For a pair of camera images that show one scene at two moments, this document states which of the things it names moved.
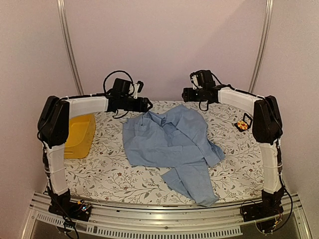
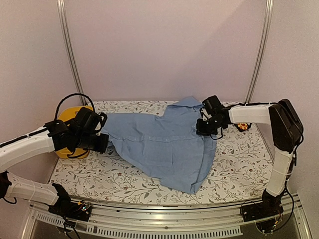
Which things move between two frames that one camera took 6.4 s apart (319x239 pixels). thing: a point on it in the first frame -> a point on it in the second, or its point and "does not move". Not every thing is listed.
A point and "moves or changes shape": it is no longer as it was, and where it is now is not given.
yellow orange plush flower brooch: x=242 y=125 does not move
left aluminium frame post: x=66 y=28 does not move
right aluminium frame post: x=269 y=4 does not move
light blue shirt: x=176 y=138 moves or changes shape
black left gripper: x=143 y=108 -> x=101 y=147
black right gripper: x=187 y=96 -> x=200 y=131
